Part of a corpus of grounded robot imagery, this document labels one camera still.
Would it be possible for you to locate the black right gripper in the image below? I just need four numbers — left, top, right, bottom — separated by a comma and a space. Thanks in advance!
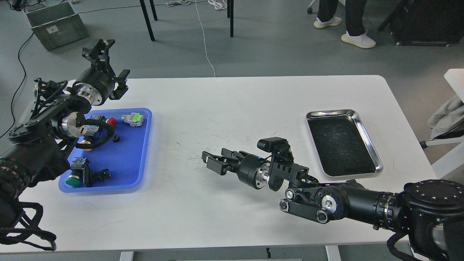
202, 148, 270, 190

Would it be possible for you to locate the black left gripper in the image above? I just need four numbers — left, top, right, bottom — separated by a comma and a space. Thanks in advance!
72, 39, 130, 106

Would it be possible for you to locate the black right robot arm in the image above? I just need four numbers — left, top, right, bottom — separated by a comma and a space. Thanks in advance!
202, 149, 463, 261

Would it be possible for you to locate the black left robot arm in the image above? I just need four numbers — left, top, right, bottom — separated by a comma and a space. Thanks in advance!
1, 39, 130, 251

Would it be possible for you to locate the green grey connector part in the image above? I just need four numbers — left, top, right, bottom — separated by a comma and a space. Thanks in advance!
121, 112, 144, 127

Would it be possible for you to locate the black table leg left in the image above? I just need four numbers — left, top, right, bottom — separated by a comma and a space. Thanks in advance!
139, 0, 155, 42

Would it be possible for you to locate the grey plastic crate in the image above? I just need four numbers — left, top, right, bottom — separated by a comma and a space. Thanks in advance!
26, 2, 89, 51

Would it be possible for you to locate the black small table leg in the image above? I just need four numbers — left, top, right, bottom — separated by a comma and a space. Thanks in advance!
149, 0, 158, 21

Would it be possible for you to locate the blue plastic tray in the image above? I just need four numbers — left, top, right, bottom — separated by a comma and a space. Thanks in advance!
58, 108, 152, 193

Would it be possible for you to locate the steel tray with black mat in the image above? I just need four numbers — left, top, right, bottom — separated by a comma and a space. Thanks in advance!
306, 109, 384, 180

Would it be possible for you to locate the black table leg right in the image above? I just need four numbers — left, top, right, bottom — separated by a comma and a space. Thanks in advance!
227, 0, 234, 38

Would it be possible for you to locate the standing person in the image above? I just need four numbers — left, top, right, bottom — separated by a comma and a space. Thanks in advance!
314, 0, 376, 49

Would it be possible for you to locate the black equipment case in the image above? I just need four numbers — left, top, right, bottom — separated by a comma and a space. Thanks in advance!
377, 0, 464, 46

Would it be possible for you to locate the red push button switch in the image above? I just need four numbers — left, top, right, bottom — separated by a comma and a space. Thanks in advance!
89, 115, 117, 128

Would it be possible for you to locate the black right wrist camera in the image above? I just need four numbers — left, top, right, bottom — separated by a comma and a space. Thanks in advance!
257, 137, 294, 162

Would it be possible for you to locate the yellow push button switch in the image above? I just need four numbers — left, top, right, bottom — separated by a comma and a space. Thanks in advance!
78, 125, 103, 144

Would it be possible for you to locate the black floor cable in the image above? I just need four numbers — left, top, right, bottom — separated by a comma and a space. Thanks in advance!
0, 33, 35, 139

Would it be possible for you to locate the green push button switch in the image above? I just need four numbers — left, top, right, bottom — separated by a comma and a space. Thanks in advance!
65, 157, 111, 188

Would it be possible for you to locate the white floor cable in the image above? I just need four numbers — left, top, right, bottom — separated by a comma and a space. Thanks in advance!
166, 0, 228, 78

